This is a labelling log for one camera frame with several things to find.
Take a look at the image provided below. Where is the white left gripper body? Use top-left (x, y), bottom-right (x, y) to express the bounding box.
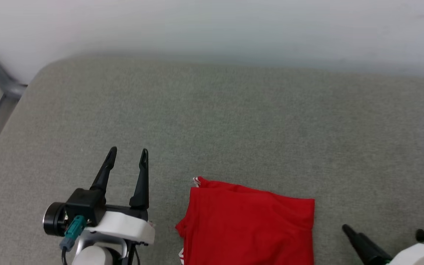
top-left (85, 205), bottom-right (156, 245)

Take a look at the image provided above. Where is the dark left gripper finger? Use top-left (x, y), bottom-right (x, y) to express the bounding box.
top-left (90, 146), bottom-right (118, 194)
top-left (129, 148), bottom-right (150, 209)

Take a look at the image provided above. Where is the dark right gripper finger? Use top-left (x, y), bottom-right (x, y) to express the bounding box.
top-left (342, 224), bottom-right (377, 265)
top-left (358, 233), bottom-right (393, 265)

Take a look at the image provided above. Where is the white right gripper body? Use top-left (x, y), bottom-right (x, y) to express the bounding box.
top-left (388, 243), bottom-right (424, 265)

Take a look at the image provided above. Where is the red and white jersey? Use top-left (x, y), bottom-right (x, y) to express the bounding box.
top-left (175, 176), bottom-right (315, 265)

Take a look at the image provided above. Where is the teal cable connector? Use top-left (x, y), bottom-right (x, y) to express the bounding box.
top-left (59, 215), bottom-right (87, 251)

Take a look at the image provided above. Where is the grey metal frame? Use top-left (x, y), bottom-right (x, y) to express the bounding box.
top-left (0, 37), bottom-right (28, 157)

